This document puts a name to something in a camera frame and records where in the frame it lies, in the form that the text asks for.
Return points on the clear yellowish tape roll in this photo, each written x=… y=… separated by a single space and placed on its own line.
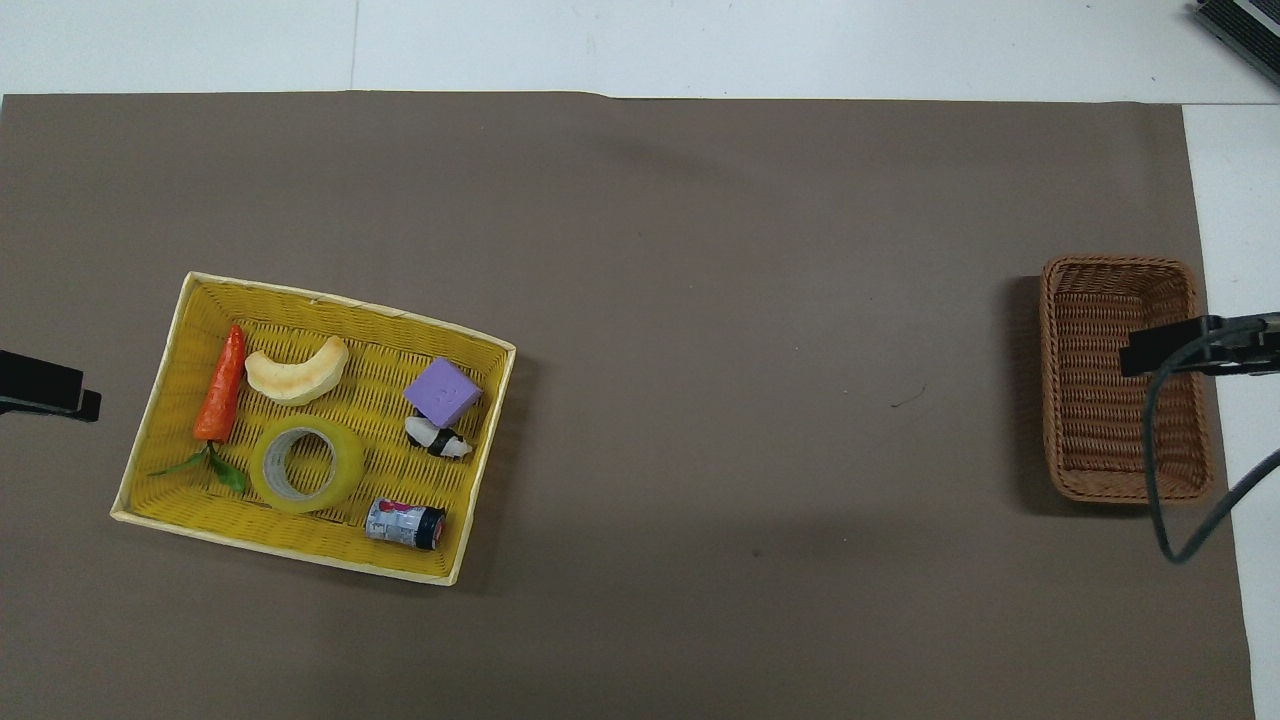
x=345 y=470

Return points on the small printed can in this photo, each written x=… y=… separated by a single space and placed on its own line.
x=400 y=524

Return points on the orange toy carrot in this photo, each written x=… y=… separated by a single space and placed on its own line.
x=222 y=390

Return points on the black stand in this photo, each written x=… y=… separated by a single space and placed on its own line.
x=1245 y=28

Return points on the brown wicker basket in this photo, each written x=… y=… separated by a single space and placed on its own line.
x=1095 y=400

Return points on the purple cube block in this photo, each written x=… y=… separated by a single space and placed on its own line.
x=443 y=392

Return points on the pale toy banana slice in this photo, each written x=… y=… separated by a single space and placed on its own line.
x=295 y=378

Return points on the black and white toy animal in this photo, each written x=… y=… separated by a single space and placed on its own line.
x=432 y=436

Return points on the yellow woven basket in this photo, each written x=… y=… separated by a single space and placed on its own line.
x=300 y=535

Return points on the thin dark thread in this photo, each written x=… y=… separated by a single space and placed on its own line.
x=908 y=401

